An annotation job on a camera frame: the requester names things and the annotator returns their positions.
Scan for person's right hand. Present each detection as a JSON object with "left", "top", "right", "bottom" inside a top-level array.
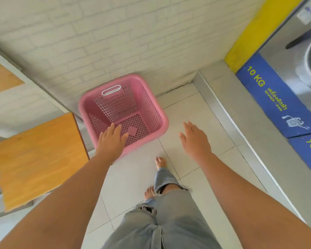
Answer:
[{"left": 179, "top": 121, "right": 213, "bottom": 160}]

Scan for person's left hand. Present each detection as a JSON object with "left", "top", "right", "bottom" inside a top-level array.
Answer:
[{"left": 95, "top": 123, "right": 129, "bottom": 162}]

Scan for person's right forearm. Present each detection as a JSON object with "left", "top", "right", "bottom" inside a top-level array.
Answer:
[{"left": 198, "top": 152, "right": 311, "bottom": 249}]

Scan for person's left forearm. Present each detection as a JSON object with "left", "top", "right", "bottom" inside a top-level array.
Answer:
[{"left": 0, "top": 152, "right": 117, "bottom": 249}]

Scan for person's right foot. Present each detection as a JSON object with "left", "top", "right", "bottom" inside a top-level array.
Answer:
[{"left": 155, "top": 156, "right": 168, "bottom": 171}]

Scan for person's foot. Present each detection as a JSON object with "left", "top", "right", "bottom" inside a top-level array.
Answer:
[
  {"left": 155, "top": 156, "right": 168, "bottom": 171},
  {"left": 144, "top": 186, "right": 156, "bottom": 201}
]

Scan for pink plastic laundry basket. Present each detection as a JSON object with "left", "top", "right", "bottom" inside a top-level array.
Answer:
[{"left": 78, "top": 73, "right": 169, "bottom": 160}]

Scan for person's left foot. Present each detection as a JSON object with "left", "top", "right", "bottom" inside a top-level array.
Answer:
[{"left": 144, "top": 186, "right": 156, "bottom": 201}]

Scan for grey ripped jeans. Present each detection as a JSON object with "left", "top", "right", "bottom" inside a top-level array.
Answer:
[{"left": 101, "top": 167, "right": 222, "bottom": 249}]

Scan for blue panel with washer picture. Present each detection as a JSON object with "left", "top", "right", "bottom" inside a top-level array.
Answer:
[{"left": 235, "top": 52, "right": 311, "bottom": 139}]

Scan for blue panel with yellow print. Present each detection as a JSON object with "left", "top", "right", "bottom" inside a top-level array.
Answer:
[{"left": 288, "top": 132, "right": 311, "bottom": 174}]

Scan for silver washing machine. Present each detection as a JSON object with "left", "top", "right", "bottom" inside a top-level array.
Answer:
[{"left": 258, "top": 0, "right": 311, "bottom": 99}]

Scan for wooden top metal frame table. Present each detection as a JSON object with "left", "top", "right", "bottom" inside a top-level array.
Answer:
[{"left": 0, "top": 41, "right": 84, "bottom": 123}]

